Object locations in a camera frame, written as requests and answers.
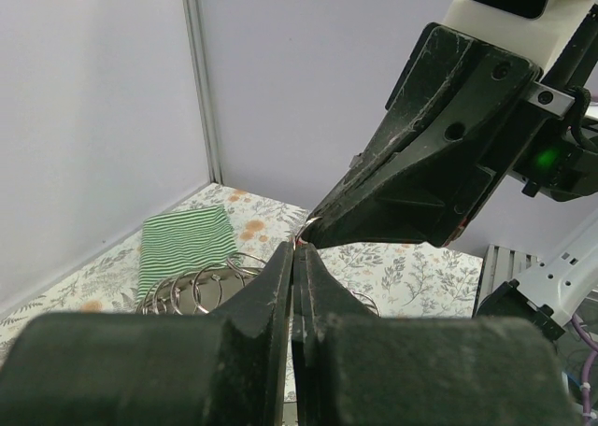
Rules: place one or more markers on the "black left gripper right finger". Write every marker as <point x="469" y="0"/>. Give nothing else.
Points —
<point x="352" y="367"/>

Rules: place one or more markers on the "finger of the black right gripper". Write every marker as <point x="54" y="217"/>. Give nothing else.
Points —
<point x="451" y="98"/>
<point x="433" y="207"/>

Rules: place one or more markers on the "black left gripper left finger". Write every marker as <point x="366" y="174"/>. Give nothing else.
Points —
<point x="226" y="367"/>

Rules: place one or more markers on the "key with red tag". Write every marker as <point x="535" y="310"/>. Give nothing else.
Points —
<point x="297" y="241"/>

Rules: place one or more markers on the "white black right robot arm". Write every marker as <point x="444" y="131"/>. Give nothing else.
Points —
<point x="544" y="195"/>

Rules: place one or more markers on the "green white striped cloth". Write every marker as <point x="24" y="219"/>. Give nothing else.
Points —
<point x="181" y="241"/>

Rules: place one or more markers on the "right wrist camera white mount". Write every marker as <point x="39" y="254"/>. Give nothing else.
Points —
<point x="534" y="29"/>

